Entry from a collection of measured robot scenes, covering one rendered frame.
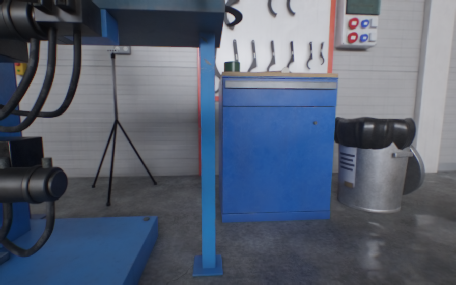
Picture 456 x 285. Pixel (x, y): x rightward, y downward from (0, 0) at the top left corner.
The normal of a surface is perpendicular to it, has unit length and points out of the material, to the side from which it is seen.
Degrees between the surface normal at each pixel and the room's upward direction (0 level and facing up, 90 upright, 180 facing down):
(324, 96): 90
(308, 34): 90
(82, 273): 0
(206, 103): 90
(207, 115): 90
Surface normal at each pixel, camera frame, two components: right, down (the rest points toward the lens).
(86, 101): 0.07, 0.12
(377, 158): -0.36, 0.16
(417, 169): -0.92, 0.26
